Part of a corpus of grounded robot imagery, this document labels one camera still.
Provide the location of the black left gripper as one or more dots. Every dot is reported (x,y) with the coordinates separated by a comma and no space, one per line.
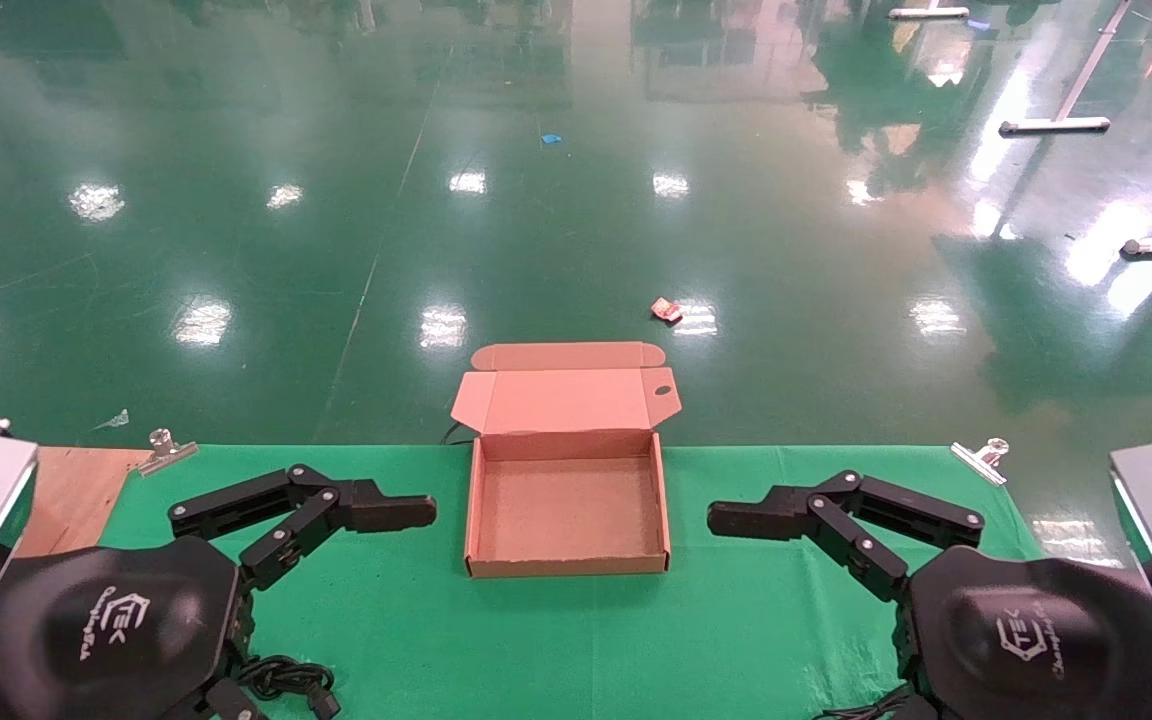
(106,630)

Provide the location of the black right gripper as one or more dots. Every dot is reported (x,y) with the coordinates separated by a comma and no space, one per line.
(1036,640)

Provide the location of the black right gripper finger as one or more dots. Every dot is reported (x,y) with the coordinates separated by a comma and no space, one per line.
(756,518)

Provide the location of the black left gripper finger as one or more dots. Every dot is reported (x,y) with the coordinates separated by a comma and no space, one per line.
(396,510)

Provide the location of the open brown cardboard box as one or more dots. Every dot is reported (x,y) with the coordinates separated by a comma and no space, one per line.
(566,510)

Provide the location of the green table cloth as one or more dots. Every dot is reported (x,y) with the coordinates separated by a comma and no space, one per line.
(576,640)

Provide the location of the red litter scrap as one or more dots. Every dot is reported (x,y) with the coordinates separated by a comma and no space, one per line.
(666,310)

